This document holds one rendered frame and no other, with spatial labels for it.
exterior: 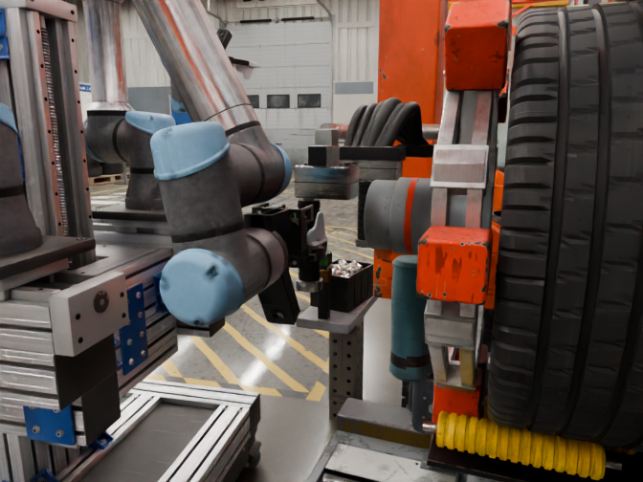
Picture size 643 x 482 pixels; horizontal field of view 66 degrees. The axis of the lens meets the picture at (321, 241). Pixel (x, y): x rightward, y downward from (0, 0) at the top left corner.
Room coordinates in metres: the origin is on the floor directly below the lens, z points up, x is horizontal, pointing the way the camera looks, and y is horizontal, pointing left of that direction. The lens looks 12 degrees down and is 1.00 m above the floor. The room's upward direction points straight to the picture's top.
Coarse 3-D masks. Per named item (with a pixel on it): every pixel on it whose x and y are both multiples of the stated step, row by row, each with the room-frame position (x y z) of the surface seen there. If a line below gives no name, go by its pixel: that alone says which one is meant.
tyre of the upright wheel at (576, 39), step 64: (640, 0) 0.71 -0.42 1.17; (576, 64) 0.59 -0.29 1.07; (640, 64) 0.56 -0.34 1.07; (512, 128) 0.57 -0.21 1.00; (576, 128) 0.54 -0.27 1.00; (640, 128) 0.52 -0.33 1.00; (512, 192) 0.54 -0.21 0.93; (576, 192) 0.52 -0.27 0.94; (640, 192) 0.50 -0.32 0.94; (512, 256) 0.53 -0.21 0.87; (576, 256) 0.50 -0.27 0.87; (640, 256) 0.49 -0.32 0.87; (512, 320) 0.53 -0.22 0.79; (576, 320) 0.51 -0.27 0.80; (640, 320) 0.49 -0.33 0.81; (512, 384) 0.56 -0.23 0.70; (576, 384) 0.53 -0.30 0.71; (640, 384) 0.50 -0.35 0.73; (640, 448) 0.57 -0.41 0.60
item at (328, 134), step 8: (320, 128) 0.77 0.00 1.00; (328, 128) 0.77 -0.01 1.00; (336, 128) 0.78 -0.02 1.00; (344, 128) 0.82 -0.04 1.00; (424, 128) 0.85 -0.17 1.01; (432, 128) 0.84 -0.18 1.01; (320, 136) 0.76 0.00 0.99; (328, 136) 0.75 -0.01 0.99; (336, 136) 0.77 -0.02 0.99; (344, 136) 0.82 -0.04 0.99; (424, 136) 0.85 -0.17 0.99; (432, 136) 0.84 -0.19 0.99; (320, 144) 0.76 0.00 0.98; (328, 144) 0.75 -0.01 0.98; (336, 144) 0.77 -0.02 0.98
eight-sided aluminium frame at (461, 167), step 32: (448, 96) 0.69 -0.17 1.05; (480, 96) 0.68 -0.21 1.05; (448, 128) 0.65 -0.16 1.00; (480, 128) 0.64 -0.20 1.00; (448, 160) 0.61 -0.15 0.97; (480, 160) 0.60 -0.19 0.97; (448, 192) 0.62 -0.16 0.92; (480, 192) 0.60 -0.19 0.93; (448, 224) 0.64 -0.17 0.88; (480, 224) 0.60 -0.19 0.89; (448, 320) 0.61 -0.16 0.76; (480, 320) 0.95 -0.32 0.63; (448, 352) 0.74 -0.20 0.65; (448, 384) 0.74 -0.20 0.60
